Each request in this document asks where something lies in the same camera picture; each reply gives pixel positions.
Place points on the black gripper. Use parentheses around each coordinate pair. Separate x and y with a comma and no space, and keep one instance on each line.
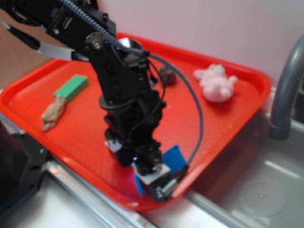
(146,158)

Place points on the blue sponge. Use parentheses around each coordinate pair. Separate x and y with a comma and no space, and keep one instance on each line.
(172,158)

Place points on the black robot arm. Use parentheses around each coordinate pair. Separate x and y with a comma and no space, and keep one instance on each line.
(133,108)

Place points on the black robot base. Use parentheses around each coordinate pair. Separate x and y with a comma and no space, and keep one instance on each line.
(22,166)

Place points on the dark brown rock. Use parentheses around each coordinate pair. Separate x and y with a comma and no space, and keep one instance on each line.
(167,76)

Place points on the red plastic tray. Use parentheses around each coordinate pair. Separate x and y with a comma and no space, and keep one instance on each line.
(78,139)

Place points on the green rectangular block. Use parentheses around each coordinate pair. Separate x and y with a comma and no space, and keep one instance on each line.
(70,89)

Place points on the brown crumpled cloth piece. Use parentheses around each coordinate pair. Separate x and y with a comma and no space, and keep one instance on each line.
(53,113)

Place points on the pink plush bunny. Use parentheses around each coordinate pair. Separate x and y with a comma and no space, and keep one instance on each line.
(216,86)

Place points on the grey sink basin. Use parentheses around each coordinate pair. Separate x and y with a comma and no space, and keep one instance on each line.
(256,181)

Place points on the grey faucet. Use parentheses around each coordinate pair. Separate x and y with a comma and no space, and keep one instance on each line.
(288,102)

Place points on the brown cardboard panel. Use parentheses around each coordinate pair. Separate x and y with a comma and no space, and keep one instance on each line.
(16,58)

